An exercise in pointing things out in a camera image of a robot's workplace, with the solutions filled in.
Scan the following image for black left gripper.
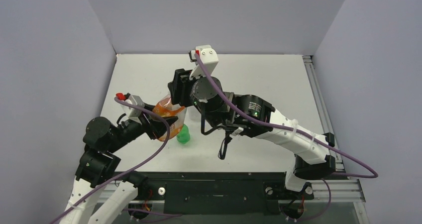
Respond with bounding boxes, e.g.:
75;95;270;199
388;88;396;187
108;102;178;152

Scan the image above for orange label plastic bottle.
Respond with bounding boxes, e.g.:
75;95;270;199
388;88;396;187
152;94;188;142

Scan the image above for clear square plastic bottle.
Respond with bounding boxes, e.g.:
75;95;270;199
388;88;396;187
187;106;201;122

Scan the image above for green plastic bottle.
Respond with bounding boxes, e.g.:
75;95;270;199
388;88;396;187
176;124;191;145

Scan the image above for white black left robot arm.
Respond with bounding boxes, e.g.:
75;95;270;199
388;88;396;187
52;101;178;224

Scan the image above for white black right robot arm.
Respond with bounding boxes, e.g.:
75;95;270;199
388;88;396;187
168;69;336;198

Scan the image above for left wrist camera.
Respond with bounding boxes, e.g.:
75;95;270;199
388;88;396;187
115;93;145;123

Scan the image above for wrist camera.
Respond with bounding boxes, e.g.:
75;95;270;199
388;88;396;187
115;93;145;123
188;44;219;80

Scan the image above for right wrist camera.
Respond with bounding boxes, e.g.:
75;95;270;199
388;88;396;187
188;44;219;80

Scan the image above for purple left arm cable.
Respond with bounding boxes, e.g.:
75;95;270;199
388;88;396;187
49;97;171;224

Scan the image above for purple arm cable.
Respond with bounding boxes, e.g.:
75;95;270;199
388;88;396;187
49;97;171;224
194;52;379;179

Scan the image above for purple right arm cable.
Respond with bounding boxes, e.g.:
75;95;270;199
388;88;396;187
194;52;379;179

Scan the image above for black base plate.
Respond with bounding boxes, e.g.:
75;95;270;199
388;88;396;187
127;172;314;215

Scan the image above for aluminium table edge rail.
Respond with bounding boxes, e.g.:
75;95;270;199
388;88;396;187
302;55;346;172

